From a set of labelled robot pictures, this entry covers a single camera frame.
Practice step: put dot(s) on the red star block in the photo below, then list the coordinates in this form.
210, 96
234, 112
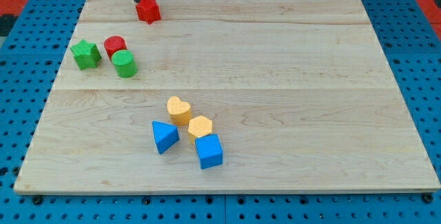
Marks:
148, 10

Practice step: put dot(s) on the yellow heart block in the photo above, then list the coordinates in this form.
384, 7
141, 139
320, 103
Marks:
179, 111

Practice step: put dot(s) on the green star block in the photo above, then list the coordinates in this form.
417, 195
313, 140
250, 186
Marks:
86, 54

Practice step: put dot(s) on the yellow hexagon block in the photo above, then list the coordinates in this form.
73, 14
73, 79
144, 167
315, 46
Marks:
198, 127

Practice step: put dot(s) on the light wooden board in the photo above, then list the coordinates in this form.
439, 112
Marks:
300, 94

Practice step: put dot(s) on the blue cube block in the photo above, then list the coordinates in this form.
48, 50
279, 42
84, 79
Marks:
209, 150

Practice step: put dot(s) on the blue triangle block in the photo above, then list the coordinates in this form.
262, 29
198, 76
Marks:
165, 135

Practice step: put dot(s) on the green cylinder block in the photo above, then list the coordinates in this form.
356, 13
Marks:
124, 63

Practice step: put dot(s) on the red cylinder block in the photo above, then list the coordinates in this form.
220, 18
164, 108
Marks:
114, 44

